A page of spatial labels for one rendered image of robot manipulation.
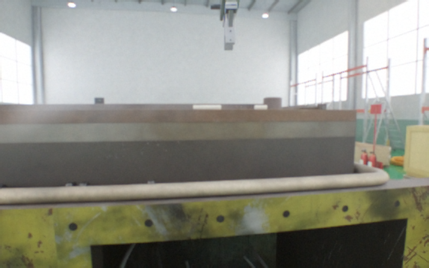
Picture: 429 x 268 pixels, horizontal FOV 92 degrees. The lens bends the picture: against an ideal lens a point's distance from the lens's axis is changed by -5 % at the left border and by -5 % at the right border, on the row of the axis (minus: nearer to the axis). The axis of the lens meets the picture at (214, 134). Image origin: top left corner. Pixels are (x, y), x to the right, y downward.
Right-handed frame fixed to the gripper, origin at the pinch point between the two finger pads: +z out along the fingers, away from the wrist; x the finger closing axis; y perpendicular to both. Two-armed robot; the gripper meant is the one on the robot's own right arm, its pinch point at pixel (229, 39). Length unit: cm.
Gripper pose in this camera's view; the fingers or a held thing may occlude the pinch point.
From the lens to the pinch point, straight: 68.5
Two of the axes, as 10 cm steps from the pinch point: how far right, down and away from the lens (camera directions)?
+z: 0.0, 10.0, 0.8
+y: -10.0, 0.1, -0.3
